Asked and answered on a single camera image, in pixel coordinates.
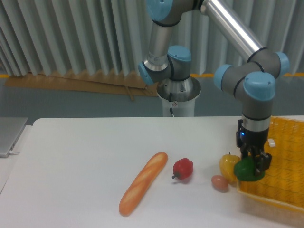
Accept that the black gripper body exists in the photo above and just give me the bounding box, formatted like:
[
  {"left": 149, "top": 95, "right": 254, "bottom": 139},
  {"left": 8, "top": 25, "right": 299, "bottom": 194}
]
[{"left": 239, "top": 127, "right": 269, "bottom": 152}]

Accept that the green bell pepper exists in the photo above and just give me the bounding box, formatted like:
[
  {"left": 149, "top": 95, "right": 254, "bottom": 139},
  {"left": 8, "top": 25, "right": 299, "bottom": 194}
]
[{"left": 234, "top": 157, "right": 266, "bottom": 182}]

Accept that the yellow woven basket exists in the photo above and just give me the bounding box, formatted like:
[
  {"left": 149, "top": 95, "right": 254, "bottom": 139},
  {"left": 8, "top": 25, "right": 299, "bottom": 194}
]
[{"left": 237, "top": 116, "right": 304, "bottom": 212}]

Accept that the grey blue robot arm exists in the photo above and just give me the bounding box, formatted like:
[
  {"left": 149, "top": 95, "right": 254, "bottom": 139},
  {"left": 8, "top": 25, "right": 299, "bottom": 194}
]
[{"left": 138, "top": 0, "right": 290, "bottom": 181}]

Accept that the yellow bell pepper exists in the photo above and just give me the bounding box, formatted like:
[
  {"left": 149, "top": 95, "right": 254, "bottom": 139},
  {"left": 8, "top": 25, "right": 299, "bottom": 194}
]
[{"left": 219, "top": 153, "right": 240, "bottom": 184}]

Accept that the white tag in basket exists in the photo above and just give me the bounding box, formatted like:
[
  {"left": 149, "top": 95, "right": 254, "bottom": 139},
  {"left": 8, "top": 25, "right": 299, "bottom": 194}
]
[{"left": 268, "top": 139, "right": 276, "bottom": 147}]

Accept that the red bell pepper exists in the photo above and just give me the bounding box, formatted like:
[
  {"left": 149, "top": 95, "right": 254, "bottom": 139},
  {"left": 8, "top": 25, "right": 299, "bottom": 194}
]
[{"left": 172, "top": 158, "right": 194, "bottom": 180}]

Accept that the brown egg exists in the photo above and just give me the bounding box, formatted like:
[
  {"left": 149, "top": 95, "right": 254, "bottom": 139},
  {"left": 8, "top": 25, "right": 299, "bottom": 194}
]
[{"left": 211, "top": 175, "right": 229, "bottom": 191}]

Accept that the baguette bread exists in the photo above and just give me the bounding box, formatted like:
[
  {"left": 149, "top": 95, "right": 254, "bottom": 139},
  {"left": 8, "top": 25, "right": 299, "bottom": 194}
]
[{"left": 118, "top": 152, "right": 168, "bottom": 217}]

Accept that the brown cardboard sheet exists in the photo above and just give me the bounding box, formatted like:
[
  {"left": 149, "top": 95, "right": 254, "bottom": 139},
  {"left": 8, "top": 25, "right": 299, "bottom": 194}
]
[{"left": 4, "top": 74, "right": 157, "bottom": 101}]

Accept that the silver laptop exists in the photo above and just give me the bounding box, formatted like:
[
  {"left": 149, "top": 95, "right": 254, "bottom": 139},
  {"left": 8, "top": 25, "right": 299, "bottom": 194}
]
[{"left": 0, "top": 117, "right": 28, "bottom": 158}]

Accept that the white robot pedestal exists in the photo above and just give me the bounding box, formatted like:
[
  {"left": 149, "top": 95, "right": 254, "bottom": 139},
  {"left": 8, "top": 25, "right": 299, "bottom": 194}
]
[{"left": 157, "top": 77, "right": 201, "bottom": 117}]

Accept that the black cable on pedestal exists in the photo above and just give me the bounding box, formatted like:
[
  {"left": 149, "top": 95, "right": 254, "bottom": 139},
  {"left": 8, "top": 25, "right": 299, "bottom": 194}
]
[{"left": 169, "top": 93, "right": 175, "bottom": 117}]

